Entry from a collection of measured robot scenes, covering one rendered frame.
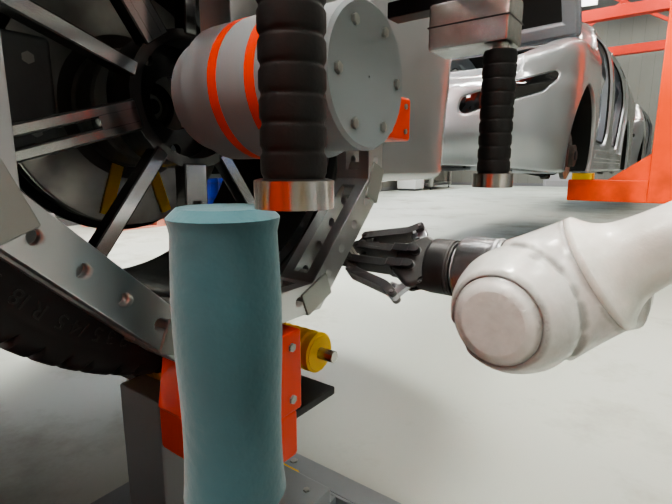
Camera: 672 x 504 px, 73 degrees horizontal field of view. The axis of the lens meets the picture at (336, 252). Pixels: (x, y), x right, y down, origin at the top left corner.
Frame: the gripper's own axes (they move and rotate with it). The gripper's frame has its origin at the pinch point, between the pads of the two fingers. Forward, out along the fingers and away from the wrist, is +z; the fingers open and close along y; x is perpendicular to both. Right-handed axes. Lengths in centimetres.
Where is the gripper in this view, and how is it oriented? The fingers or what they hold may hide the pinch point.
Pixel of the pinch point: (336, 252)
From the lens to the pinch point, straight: 72.2
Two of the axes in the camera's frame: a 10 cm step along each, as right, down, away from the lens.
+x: -4.2, -5.9, -6.9
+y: 4.2, -8.0, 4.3
